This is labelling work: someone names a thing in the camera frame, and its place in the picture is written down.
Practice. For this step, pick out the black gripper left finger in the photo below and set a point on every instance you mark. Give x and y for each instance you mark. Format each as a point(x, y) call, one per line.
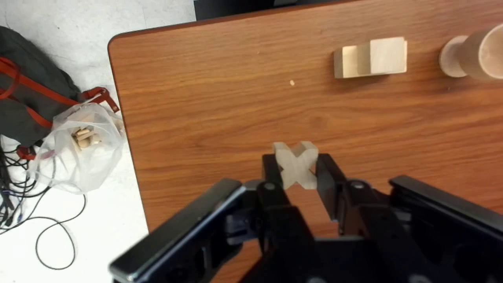
point(277, 210)

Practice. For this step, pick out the wooden cylinder block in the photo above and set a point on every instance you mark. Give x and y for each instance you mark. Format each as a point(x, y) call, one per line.
point(480, 53)

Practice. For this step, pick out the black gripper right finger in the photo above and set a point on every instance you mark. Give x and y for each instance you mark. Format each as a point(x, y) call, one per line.
point(362, 221)

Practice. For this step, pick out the clear plastic bag of blocks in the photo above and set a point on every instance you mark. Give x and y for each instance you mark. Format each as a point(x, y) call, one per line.
point(79, 152)

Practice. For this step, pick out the rectangular wooden block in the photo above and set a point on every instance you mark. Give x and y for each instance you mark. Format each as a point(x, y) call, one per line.
point(371, 59)

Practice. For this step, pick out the X shaped wooden block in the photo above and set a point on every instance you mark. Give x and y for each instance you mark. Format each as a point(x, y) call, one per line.
point(296, 164)

